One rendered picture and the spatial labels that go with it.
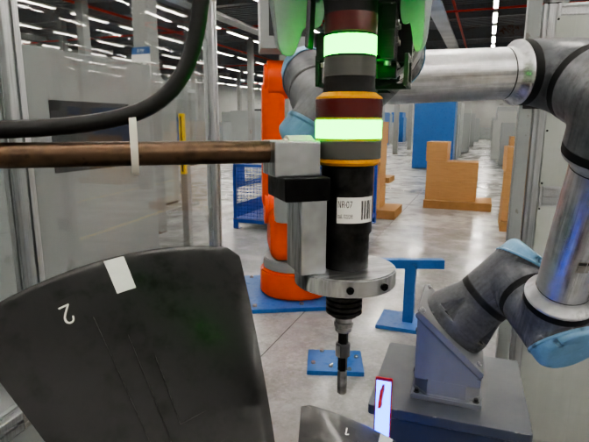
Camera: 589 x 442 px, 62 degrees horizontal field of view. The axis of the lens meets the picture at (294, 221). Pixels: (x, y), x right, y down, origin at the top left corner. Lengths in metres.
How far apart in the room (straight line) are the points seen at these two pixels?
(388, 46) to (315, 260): 0.17
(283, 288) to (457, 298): 3.31
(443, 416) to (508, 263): 0.32
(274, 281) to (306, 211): 4.01
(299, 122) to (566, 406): 2.08
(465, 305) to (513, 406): 0.23
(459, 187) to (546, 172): 7.44
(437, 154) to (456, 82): 8.79
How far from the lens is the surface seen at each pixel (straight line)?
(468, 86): 0.76
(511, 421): 1.09
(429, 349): 1.06
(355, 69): 0.31
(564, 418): 2.51
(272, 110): 4.31
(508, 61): 0.79
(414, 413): 1.06
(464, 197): 9.59
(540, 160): 2.15
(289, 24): 0.36
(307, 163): 0.30
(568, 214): 0.83
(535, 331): 0.96
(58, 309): 0.43
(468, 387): 1.09
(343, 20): 0.32
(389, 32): 0.38
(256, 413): 0.41
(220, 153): 0.30
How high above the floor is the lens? 1.56
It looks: 11 degrees down
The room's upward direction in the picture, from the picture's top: straight up
